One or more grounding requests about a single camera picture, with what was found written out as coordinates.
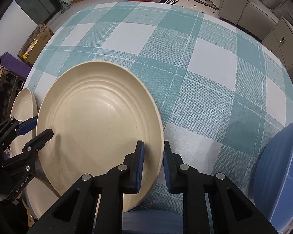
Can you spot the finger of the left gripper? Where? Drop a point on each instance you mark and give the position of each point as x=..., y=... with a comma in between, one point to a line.
x=11, y=128
x=26, y=160

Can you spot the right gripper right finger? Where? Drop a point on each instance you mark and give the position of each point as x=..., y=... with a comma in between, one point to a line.
x=211, y=203

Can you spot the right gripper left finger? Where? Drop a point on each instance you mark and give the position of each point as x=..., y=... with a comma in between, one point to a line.
x=94, y=204

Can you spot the blue ceramic bowl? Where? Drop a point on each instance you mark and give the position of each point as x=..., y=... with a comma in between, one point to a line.
x=152, y=221
x=273, y=179

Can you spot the large beige ridged plate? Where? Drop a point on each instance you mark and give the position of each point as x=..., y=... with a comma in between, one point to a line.
x=98, y=111

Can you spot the beige plate lower left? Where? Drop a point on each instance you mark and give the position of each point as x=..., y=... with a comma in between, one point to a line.
x=40, y=196

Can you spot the small beige plate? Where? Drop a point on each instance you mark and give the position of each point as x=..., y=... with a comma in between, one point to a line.
x=24, y=108

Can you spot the brown cardboard box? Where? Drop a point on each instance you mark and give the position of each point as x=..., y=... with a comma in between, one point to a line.
x=35, y=44

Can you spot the teal plaid tablecloth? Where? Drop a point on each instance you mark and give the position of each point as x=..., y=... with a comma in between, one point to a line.
x=221, y=95

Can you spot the beige drawer cabinet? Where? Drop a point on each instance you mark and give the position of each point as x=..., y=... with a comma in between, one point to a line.
x=280, y=42

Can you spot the beige sofa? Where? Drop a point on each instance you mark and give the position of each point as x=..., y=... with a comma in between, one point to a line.
x=258, y=17

